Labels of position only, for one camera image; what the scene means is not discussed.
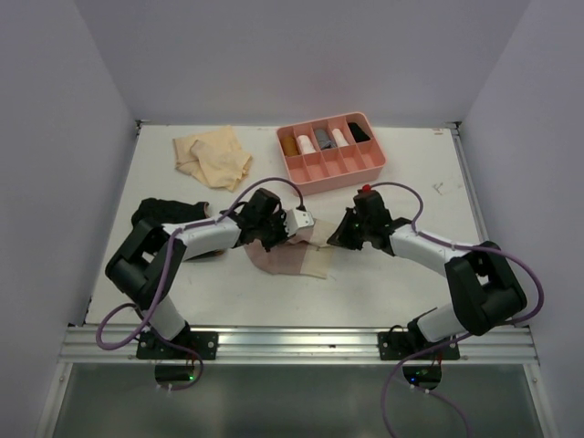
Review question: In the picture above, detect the black underwear orange trim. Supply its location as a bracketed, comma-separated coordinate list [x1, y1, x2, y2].
[130, 196, 227, 261]

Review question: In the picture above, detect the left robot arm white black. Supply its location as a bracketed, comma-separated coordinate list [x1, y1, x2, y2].
[105, 188, 305, 359]

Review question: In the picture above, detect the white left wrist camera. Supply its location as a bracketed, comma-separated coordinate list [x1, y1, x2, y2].
[284, 208, 315, 237]

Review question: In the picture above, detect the pink underwear cream waistband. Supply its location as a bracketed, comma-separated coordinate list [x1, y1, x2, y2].
[244, 219, 336, 279]

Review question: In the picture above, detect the grey rolled underwear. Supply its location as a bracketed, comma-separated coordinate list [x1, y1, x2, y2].
[314, 129, 337, 151]

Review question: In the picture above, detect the black rolled underwear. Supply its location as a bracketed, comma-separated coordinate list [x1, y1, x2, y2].
[347, 121, 371, 143]

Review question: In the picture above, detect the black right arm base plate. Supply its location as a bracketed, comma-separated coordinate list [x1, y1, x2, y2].
[377, 325, 461, 360]

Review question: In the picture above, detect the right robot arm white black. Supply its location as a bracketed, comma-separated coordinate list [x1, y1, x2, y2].
[328, 190, 527, 359]

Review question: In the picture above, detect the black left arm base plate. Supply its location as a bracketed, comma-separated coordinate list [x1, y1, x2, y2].
[136, 331, 219, 360]

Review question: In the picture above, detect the aluminium table frame rail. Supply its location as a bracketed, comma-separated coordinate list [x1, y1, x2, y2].
[58, 119, 539, 366]

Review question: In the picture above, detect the beige underwear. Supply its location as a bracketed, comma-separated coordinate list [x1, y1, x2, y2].
[172, 126, 253, 192]

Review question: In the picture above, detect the pink divided organizer tray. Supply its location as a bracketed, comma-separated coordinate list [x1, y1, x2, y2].
[276, 112, 387, 195]

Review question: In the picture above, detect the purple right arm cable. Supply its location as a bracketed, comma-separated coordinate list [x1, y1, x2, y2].
[369, 182, 547, 438]

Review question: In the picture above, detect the brown rolled underwear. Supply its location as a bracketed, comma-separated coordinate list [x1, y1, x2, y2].
[281, 136, 300, 157]

